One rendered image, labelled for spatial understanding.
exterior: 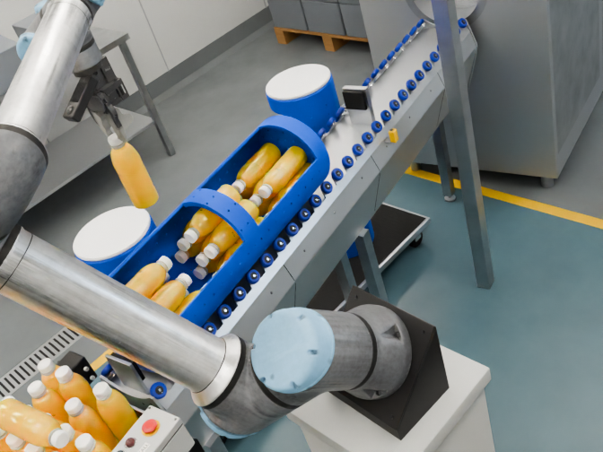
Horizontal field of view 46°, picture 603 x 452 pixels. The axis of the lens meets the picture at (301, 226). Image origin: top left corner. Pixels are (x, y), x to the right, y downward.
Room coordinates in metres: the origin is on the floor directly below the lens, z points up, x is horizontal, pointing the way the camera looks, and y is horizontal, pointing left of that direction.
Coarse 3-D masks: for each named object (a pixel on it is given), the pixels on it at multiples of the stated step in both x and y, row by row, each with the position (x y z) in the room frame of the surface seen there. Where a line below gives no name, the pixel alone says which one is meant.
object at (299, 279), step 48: (432, 48) 2.77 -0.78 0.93; (384, 96) 2.51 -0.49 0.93; (432, 96) 2.51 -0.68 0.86; (336, 144) 2.28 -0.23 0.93; (384, 144) 2.23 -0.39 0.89; (384, 192) 2.24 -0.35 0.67; (288, 240) 1.81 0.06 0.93; (336, 240) 1.93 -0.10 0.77; (288, 288) 1.69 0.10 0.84; (240, 336) 1.52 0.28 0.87; (144, 384) 1.41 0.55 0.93; (192, 432) 1.33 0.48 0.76
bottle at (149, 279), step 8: (152, 264) 1.56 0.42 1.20; (160, 264) 1.57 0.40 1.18; (144, 272) 1.53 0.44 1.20; (152, 272) 1.53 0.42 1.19; (160, 272) 1.54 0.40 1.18; (136, 280) 1.51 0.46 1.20; (144, 280) 1.51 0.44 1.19; (152, 280) 1.51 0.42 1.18; (160, 280) 1.52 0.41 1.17; (136, 288) 1.48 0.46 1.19; (144, 288) 1.49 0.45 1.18; (152, 288) 1.50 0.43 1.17; (144, 296) 1.47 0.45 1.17
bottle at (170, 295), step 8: (176, 280) 1.55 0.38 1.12; (184, 280) 1.54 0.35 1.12; (160, 288) 1.51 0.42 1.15; (168, 288) 1.50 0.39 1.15; (176, 288) 1.50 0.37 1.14; (184, 288) 1.51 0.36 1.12; (152, 296) 1.49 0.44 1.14; (160, 296) 1.48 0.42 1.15; (168, 296) 1.47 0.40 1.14; (176, 296) 1.48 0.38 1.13; (184, 296) 1.50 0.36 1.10; (160, 304) 1.45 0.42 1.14; (168, 304) 1.46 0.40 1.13; (176, 304) 1.47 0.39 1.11
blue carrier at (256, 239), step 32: (256, 128) 2.07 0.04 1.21; (288, 128) 1.98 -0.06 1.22; (224, 160) 1.93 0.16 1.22; (320, 160) 1.93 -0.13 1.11; (192, 192) 1.81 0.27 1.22; (288, 192) 1.79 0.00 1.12; (160, 224) 1.70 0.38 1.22; (256, 224) 1.67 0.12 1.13; (128, 256) 1.59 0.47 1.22; (160, 256) 1.74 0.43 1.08; (256, 256) 1.65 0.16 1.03; (192, 288) 1.69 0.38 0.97; (224, 288) 1.53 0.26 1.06; (192, 320) 1.42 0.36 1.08
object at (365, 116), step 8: (344, 88) 2.39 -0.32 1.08; (352, 88) 2.37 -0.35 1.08; (360, 88) 2.35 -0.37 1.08; (344, 96) 2.38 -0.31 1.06; (352, 96) 2.35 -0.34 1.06; (360, 96) 2.33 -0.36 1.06; (368, 96) 2.33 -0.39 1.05; (352, 104) 2.36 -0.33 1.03; (360, 104) 2.33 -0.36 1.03; (368, 104) 2.33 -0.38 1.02; (352, 112) 2.38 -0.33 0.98; (360, 112) 2.36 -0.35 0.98; (368, 112) 2.33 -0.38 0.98; (352, 120) 2.39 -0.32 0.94; (360, 120) 2.36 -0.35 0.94; (368, 120) 2.34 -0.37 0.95
